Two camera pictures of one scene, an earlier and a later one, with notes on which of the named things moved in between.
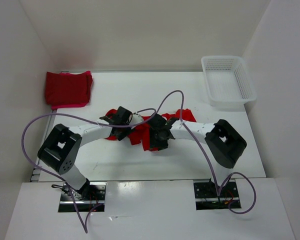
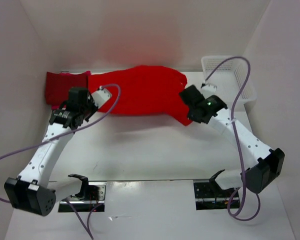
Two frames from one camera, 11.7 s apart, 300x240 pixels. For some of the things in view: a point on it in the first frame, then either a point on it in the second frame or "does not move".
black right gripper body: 156,140 → 191,116
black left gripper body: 123,132 → 89,109
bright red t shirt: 141,134 → 147,90
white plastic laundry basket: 228,80 does not move
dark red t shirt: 68,88 does not move
